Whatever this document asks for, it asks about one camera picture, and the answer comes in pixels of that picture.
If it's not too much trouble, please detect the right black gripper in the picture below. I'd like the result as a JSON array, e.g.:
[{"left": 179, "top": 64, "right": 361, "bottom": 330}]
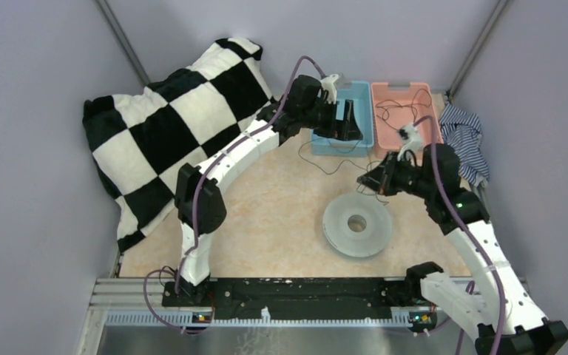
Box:
[{"left": 358, "top": 150, "right": 436, "bottom": 200}]

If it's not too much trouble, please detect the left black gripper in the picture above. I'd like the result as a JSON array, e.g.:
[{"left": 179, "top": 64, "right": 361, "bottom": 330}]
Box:
[{"left": 300, "top": 97, "right": 362, "bottom": 141}]

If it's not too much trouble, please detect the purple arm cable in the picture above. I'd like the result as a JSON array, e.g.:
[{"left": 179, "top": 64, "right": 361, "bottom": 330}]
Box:
[
  {"left": 143, "top": 55, "right": 327, "bottom": 336},
  {"left": 413, "top": 115, "right": 507, "bottom": 355}
]

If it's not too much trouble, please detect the thin black cable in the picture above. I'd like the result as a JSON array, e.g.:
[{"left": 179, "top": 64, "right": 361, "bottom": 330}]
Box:
[
  {"left": 297, "top": 139, "right": 391, "bottom": 206},
  {"left": 375, "top": 88, "right": 433, "bottom": 137}
]

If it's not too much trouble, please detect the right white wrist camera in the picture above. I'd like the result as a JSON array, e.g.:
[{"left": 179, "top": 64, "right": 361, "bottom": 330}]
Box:
[{"left": 397, "top": 124, "right": 423, "bottom": 163}]

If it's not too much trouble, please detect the blue plastic bin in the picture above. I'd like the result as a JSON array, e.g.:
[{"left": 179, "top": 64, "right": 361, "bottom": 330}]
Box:
[{"left": 310, "top": 81, "right": 375, "bottom": 158}]

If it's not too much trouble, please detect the corner metal post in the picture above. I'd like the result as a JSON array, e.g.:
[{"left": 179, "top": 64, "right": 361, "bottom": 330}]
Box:
[
  {"left": 445, "top": 0, "right": 514, "bottom": 102},
  {"left": 94, "top": 0, "right": 150, "bottom": 86}
]

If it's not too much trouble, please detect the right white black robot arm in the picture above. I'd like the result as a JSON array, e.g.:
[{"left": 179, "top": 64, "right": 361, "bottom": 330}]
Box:
[{"left": 356, "top": 143, "right": 568, "bottom": 354}]

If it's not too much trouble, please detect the black white checkered pillow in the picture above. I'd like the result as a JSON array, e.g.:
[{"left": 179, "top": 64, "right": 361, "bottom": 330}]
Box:
[{"left": 82, "top": 37, "right": 274, "bottom": 251}]

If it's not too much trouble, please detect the right corner metal post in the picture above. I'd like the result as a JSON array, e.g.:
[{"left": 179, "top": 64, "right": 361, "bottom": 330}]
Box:
[{"left": 445, "top": 0, "right": 514, "bottom": 102}]

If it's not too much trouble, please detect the translucent white cable spool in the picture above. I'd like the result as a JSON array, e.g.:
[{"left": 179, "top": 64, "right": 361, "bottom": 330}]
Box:
[{"left": 322, "top": 192, "right": 393, "bottom": 259}]

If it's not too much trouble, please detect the blue white striped cloth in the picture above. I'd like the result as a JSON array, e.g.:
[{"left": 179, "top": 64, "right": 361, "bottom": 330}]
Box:
[{"left": 439, "top": 104, "right": 490, "bottom": 187}]

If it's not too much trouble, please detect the aluminium frame rail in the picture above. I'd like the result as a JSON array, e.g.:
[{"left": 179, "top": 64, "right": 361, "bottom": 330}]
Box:
[{"left": 75, "top": 277, "right": 550, "bottom": 355}]

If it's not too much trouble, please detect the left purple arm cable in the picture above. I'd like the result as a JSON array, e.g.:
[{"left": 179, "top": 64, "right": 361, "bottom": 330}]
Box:
[{"left": 143, "top": 55, "right": 327, "bottom": 336}]

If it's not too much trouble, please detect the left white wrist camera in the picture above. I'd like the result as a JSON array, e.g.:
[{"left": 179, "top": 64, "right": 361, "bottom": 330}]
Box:
[{"left": 319, "top": 73, "right": 351, "bottom": 104}]

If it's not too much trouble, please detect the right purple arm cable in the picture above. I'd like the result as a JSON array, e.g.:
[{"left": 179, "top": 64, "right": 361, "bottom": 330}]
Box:
[{"left": 413, "top": 115, "right": 507, "bottom": 355}]

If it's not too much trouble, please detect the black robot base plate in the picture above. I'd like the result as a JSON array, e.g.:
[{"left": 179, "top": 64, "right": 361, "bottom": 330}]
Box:
[{"left": 162, "top": 277, "right": 434, "bottom": 321}]

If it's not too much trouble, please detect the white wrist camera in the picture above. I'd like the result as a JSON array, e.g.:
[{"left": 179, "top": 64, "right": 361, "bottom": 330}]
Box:
[
  {"left": 397, "top": 124, "right": 423, "bottom": 163},
  {"left": 319, "top": 73, "right": 351, "bottom": 104}
]

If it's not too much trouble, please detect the left corner metal post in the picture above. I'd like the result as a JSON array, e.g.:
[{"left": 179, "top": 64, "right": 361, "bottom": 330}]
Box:
[{"left": 94, "top": 0, "right": 150, "bottom": 86}]

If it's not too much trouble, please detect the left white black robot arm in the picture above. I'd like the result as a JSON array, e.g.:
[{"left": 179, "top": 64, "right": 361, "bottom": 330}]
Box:
[{"left": 173, "top": 74, "right": 362, "bottom": 306}]

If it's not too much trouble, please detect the pink plastic bin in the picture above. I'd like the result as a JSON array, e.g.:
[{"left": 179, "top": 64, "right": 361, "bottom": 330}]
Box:
[{"left": 371, "top": 82, "right": 445, "bottom": 159}]

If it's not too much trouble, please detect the thin black cable in bin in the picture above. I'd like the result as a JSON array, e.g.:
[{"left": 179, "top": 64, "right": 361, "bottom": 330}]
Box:
[{"left": 375, "top": 88, "right": 433, "bottom": 137}]

